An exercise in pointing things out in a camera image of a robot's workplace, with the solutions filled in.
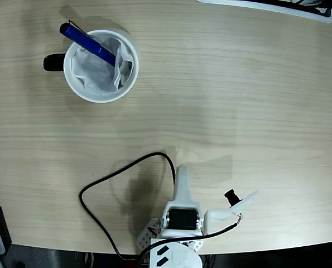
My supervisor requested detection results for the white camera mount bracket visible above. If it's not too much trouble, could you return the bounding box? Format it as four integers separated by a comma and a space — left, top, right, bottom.
204, 190, 260, 235

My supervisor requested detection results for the crumpled white tissue paper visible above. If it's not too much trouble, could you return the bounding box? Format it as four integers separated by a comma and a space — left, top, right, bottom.
70, 36, 135, 94

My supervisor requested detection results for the black block beside rail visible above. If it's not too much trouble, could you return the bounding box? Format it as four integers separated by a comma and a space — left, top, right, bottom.
0, 206, 13, 253

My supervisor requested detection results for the black camera cable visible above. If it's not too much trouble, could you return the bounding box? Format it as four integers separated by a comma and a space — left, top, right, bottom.
78, 151, 242, 263

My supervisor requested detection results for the white mug with black handle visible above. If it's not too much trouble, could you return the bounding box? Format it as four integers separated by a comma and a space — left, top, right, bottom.
42, 30, 140, 103

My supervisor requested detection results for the black camera module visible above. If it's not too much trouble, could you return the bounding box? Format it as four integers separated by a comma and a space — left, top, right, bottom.
224, 188, 243, 208

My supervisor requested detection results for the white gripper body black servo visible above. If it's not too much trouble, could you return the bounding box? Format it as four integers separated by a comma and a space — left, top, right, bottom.
159, 200, 205, 238

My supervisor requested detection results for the blue pen with metal clip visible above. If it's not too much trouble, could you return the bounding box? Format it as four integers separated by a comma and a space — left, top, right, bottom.
59, 20, 119, 68

